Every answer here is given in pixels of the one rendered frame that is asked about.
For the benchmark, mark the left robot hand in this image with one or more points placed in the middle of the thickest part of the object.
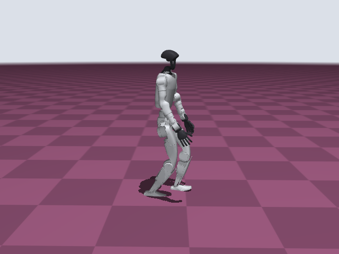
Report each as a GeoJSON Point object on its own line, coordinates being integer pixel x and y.
{"type": "Point", "coordinates": [189, 126]}

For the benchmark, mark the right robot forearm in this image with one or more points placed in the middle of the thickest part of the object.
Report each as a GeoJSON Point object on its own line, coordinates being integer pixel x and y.
{"type": "Point", "coordinates": [167, 112]}

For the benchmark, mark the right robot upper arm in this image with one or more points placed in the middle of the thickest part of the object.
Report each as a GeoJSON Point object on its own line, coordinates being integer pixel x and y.
{"type": "Point", "coordinates": [161, 83]}

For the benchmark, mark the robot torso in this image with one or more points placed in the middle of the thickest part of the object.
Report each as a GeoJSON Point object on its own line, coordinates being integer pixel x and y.
{"type": "Point", "coordinates": [170, 91]}

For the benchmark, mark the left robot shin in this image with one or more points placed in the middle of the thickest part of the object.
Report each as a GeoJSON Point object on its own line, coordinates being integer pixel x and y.
{"type": "Point", "coordinates": [181, 170]}

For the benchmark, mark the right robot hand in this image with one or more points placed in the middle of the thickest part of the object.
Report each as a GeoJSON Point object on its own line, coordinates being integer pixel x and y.
{"type": "Point", "coordinates": [181, 134]}

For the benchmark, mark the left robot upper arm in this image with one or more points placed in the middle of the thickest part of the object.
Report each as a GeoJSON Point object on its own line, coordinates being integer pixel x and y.
{"type": "Point", "coordinates": [176, 95]}

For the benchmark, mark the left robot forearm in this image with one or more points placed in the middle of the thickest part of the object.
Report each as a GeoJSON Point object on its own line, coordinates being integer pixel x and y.
{"type": "Point", "coordinates": [180, 110]}

